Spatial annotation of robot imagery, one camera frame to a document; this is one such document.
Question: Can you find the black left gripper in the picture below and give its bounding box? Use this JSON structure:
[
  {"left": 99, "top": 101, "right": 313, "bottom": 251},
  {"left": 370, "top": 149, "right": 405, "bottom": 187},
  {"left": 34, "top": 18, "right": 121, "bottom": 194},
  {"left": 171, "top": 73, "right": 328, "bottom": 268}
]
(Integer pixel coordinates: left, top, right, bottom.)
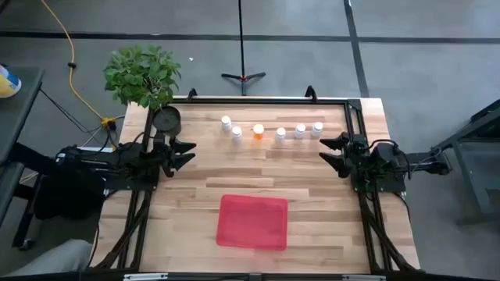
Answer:
[{"left": 153, "top": 131, "right": 197, "bottom": 179}]

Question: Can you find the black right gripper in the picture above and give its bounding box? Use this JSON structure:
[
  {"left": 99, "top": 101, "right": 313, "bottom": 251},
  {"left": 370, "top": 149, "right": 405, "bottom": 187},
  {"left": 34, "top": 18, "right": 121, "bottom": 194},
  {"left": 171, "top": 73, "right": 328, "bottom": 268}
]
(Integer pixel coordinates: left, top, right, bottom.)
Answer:
[{"left": 319, "top": 131, "right": 370, "bottom": 179}]

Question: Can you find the red translucent plastic basket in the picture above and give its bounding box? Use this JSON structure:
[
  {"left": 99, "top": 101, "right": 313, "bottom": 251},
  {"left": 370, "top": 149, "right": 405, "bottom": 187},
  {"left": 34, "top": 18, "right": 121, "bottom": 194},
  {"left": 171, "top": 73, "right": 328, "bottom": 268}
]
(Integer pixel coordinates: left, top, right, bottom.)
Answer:
[{"left": 216, "top": 194, "right": 289, "bottom": 251}]

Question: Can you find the green leafy plant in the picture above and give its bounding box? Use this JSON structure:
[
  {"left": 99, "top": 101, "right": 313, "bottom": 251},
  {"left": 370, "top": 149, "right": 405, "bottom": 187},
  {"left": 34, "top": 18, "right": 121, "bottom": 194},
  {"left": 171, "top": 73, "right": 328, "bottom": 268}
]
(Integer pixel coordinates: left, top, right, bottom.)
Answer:
[{"left": 103, "top": 44, "right": 183, "bottom": 112}]

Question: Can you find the black bulky bag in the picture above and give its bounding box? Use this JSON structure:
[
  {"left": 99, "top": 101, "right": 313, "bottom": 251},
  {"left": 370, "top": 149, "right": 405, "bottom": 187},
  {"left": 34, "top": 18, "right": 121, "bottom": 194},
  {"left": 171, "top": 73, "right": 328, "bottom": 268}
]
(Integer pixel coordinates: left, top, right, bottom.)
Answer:
[{"left": 33, "top": 167, "right": 106, "bottom": 220}]

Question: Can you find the black tripod stand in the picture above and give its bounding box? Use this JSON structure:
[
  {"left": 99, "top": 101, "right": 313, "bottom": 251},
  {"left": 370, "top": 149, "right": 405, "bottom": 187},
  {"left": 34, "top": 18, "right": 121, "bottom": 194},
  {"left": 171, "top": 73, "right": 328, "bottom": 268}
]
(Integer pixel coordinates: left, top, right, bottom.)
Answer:
[{"left": 220, "top": 0, "right": 267, "bottom": 97}]

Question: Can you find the dark grey metal cart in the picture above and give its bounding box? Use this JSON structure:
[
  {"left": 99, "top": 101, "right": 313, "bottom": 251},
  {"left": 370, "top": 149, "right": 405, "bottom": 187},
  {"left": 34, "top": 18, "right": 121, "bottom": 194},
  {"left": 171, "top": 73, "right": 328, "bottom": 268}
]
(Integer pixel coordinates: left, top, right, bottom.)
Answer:
[{"left": 429, "top": 99, "right": 500, "bottom": 226}]

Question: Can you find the person's leg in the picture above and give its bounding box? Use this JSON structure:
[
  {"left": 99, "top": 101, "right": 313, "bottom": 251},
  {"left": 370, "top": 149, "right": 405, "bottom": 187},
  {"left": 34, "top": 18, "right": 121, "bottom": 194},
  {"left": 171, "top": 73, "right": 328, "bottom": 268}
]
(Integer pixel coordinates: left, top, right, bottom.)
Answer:
[{"left": 3, "top": 238, "right": 95, "bottom": 278}]

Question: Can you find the dark side table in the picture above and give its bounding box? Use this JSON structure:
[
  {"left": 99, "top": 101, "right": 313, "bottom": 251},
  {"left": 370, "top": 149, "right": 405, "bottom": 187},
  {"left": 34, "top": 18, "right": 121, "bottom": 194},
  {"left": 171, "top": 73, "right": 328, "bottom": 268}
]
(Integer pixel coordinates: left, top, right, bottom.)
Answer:
[{"left": 0, "top": 66, "right": 46, "bottom": 227}]

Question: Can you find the yellow blue white object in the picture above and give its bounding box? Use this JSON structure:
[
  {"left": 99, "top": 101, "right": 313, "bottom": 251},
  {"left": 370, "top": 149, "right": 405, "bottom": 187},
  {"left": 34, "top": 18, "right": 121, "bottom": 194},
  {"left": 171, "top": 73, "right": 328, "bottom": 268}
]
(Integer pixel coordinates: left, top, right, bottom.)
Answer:
[{"left": 0, "top": 64, "right": 23, "bottom": 98}]

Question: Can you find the black aluminium rig frame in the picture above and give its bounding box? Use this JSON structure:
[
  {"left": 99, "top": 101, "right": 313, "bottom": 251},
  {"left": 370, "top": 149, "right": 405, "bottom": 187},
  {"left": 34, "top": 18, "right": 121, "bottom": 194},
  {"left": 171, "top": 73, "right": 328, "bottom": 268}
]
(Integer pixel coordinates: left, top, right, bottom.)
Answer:
[{"left": 89, "top": 97, "right": 421, "bottom": 276}]

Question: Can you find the silver metal bracket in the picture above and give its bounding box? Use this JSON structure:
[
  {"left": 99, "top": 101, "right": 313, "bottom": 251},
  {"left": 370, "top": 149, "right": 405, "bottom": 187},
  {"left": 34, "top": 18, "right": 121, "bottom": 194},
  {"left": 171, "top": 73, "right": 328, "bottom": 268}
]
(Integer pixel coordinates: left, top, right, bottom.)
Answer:
[
  {"left": 341, "top": 274, "right": 387, "bottom": 281},
  {"left": 123, "top": 272, "right": 169, "bottom": 281}
]

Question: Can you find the black floor cable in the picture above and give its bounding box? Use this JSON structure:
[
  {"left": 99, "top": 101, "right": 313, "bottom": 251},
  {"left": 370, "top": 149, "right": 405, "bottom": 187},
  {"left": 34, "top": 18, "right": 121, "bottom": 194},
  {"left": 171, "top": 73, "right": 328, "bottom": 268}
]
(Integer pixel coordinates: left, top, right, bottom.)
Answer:
[{"left": 38, "top": 88, "right": 118, "bottom": 136}]

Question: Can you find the yellow extension cable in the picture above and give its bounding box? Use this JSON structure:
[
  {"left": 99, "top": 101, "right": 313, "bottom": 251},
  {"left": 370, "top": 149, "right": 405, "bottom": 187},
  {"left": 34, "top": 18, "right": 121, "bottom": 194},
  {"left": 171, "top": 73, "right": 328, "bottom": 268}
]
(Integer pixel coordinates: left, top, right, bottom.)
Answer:
[{"left": 41, "top": 0, "right": 117, "bottom": 130}]

